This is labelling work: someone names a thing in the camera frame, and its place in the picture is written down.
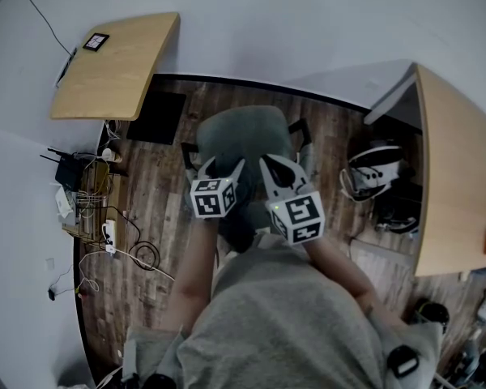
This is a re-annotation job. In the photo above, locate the large light wooden desk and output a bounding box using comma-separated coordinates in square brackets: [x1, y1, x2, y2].
[363, 60, 486, 278]

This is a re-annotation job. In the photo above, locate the long white cable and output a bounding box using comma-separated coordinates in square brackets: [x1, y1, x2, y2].
[78, 248, 176, 296]

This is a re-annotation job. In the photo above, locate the white and black headset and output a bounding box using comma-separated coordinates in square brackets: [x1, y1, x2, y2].
[339, 145, 407, 203]

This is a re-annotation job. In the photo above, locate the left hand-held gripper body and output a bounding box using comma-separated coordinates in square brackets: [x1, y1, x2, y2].
[189, 156, 247, 221]

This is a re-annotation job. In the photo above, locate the dark grey clothing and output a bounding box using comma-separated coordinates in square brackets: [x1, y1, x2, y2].
[215, 164, 269, 254]

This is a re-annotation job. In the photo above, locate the light wooden desk with tablet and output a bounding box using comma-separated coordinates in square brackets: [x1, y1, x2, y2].
[49, 11, 182, 122]

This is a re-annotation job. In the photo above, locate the looped black cable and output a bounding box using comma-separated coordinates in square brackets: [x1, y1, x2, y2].
[104, 204, 162, 271]

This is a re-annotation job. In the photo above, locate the wooden crate with cables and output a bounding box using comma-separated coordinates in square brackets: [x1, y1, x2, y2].
[62, 161, 111, 243]

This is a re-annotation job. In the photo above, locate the person's grey shirt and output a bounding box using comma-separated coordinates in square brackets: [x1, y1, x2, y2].
[121, 233, 446, 389]

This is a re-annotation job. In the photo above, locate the person's right forearm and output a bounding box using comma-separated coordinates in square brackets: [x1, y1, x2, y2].
[302, 233, 408, 328]

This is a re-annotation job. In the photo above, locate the person's left forearm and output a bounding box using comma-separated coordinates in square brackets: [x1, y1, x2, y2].
[160, 216, 220, 334]

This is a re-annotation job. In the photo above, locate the black round device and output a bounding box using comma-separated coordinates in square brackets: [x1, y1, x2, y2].
[412, 297, 451, 326]

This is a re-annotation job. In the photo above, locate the dark power strip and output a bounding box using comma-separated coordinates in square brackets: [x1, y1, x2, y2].
[55, 46, 79, 88]

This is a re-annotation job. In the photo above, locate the white network box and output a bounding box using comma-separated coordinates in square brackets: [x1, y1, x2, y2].
[55, 186, 76, 219]

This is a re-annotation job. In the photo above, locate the thin black wall cable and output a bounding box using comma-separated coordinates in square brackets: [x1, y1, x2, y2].
[13, 0, 76, 56]

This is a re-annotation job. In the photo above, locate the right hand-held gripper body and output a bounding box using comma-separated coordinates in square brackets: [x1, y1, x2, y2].
[258, 153, 327, 246]

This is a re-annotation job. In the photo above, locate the black router with antennas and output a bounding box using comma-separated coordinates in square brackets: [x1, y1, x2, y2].
[39, 147, 91, 193]

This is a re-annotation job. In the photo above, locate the white power strip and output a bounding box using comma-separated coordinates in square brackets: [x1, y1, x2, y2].
[101, 218, 117, 255]

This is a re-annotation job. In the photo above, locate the grey-green chair with black armrests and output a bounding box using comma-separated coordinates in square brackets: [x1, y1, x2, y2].
[180, 105, 313, 254]

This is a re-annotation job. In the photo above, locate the white round plug adapter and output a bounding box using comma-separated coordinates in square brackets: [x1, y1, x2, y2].
[100, 147, 125, 165]

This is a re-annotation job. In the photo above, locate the black floor mat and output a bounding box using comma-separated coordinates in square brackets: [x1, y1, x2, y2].
[126, 91, 188, 147]

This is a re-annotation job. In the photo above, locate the black framed tablet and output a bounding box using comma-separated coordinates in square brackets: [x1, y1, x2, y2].
[82, 32, 111, 53]

